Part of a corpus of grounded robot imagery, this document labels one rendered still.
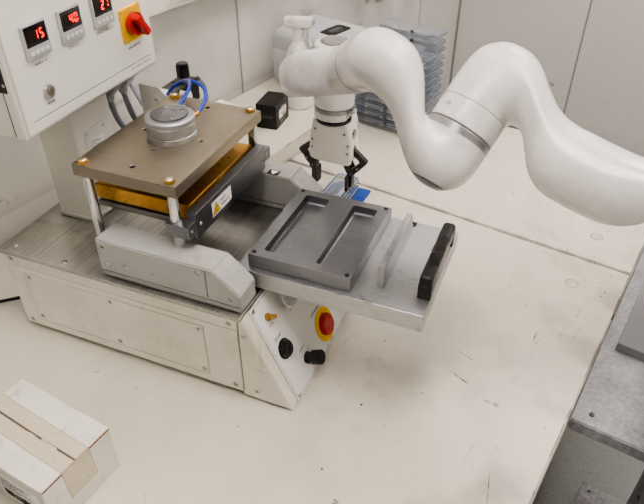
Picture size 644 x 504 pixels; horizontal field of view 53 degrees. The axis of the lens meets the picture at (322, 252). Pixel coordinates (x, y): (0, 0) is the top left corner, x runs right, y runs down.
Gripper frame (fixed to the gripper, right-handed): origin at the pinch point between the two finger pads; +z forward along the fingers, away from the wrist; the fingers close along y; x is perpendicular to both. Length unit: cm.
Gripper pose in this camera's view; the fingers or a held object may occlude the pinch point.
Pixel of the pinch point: (332, 179)
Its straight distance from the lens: 146.4
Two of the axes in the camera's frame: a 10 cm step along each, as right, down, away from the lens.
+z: -0.1, 7.9, 6.1
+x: -4.2, 5.5, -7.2
